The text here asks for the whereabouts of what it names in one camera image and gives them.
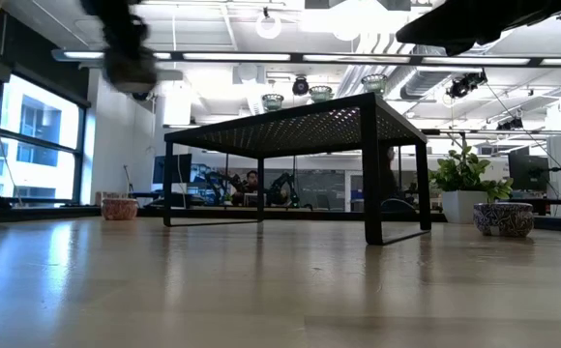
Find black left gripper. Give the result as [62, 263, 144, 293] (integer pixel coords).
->
[79, 0, 149, 55]

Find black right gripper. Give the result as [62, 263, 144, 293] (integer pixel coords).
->
[395, 0, 504, 57]

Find green glass candle holder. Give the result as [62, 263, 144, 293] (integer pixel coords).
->
[361, 73, 389, 96]
[308, 85, 335, 104]
[261, 93, 285, 113]

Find pink patterned candle holder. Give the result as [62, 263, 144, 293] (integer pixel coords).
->
[101, 197, 139, 221]

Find overhead LED light bar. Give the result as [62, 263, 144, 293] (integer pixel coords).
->
[51, 47, 561, 69]

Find green potted plant white pot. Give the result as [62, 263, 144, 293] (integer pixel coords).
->
[428, 143, 517, 225]

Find black computer monitor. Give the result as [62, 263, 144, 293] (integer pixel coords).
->
[508, 153, 550, 192]
[152, 153, 193, 186]

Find person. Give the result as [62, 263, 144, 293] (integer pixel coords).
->
[379, 144, 400, 204]
[231, 169, 262, 208]

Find round black ceiling device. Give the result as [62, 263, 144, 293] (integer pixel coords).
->
[291, 75, 310, 97]

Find black perforated metal shelf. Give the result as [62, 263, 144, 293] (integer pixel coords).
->
[162, 92, 432, 247]

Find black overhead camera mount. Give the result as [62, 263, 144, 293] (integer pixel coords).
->
[445, 70, 488, 101]

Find white ring ceiling light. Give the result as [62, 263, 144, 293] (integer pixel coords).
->
[254, 13, 282, 41]

